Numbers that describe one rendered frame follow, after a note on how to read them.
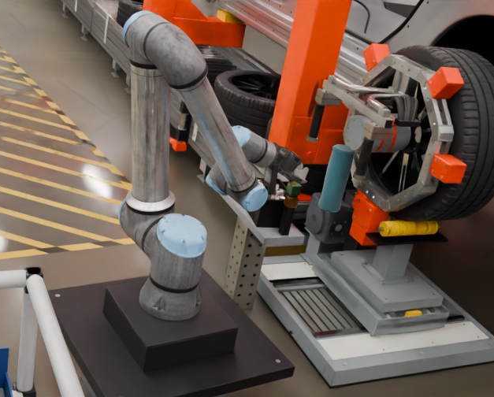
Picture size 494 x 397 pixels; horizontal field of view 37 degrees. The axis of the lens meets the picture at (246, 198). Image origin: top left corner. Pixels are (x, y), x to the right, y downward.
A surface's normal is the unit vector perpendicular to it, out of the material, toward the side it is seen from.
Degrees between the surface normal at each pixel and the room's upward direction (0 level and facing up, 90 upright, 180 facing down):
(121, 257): 0
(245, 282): 90
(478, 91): 42
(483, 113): 56
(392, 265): 90
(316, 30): 90
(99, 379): 0
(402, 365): 90
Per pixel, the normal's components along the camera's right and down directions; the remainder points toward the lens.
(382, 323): 0.41, 0.44
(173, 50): 0.03, 0.00
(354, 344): 0.18, -0.90
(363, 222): -0.89, 0.02
